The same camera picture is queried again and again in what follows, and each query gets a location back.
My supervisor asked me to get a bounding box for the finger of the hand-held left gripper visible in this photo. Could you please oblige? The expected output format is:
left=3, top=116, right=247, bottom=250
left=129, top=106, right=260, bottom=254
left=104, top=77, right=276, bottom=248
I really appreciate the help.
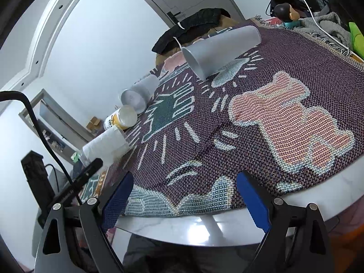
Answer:
left=53, top=158, right=104, bottom=205

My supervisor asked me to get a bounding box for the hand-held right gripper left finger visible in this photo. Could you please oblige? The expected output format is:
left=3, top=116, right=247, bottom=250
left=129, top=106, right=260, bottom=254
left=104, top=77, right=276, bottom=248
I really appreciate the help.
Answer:
left=34, top=171, right=135, bottom=273

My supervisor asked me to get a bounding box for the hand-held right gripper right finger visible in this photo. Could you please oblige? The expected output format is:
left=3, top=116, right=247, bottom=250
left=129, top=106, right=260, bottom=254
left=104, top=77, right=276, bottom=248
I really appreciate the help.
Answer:
left=237, top=171, right=333, bottom=273

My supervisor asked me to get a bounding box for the large grey cup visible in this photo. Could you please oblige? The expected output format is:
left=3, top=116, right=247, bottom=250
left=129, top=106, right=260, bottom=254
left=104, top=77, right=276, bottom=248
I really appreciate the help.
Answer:
left=181, top=25, right=261, bottom=81

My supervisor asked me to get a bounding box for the yellow and white cup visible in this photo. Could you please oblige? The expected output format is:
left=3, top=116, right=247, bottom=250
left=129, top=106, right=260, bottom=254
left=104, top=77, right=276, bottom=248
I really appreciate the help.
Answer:
left=104, top=104, right=138, bottom=131

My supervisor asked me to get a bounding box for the small grey cup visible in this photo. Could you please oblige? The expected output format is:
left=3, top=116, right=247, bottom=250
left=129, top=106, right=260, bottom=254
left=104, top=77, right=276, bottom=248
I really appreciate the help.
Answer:
left=120, top=74, right=160, bottom=115

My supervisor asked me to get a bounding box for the black tower device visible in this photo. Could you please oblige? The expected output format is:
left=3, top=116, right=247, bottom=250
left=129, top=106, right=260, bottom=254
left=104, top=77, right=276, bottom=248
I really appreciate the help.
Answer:
left=21, top=150, right=56, bottom=219

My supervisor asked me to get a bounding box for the cardboard box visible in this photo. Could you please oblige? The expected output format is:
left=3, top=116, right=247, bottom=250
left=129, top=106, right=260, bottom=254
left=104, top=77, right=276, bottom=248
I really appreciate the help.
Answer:
left=86, top=116, right=102, bottom=131

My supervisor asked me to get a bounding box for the printed woven blanket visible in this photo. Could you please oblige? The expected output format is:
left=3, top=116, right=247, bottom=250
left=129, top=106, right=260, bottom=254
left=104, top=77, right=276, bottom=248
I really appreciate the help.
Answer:
left=80, top=15, right=364, bottom=217

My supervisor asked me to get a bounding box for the black jacket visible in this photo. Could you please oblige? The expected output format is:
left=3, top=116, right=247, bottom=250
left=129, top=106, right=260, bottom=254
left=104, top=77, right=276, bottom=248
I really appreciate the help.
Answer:
left=152, top=8, right=231, bottom=54

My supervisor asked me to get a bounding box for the grey fluffy towel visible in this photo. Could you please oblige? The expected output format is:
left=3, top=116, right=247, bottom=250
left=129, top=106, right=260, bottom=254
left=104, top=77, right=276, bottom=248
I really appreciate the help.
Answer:
left=301, top=10, right=353, bottom=52

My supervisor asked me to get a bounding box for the black-haired doll figure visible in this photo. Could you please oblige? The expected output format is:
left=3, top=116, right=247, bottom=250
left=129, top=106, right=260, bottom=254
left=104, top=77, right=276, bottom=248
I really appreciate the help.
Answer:
left=273, top=2, right=304, bottom=29

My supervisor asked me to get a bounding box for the green object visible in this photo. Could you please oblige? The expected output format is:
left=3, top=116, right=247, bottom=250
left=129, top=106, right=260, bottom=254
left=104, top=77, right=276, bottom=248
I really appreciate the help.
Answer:
left=348, top=22, right=364, bottom=52

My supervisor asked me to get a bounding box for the grey framed wall cabinet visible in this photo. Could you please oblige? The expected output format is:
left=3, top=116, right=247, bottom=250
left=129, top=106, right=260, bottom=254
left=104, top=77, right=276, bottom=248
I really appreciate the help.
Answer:
left=18, top=89, right=88, bottom=160

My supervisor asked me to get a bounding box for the black cable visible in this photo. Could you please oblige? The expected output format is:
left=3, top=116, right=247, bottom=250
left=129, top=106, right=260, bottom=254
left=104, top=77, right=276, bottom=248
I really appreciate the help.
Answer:
left=0, top=90, right=83, bottom=205

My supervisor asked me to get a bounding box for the white cable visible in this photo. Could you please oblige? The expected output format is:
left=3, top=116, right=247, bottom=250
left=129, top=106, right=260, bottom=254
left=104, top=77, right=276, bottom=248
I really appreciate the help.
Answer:
left=298, top=0, right=350, bottom=49

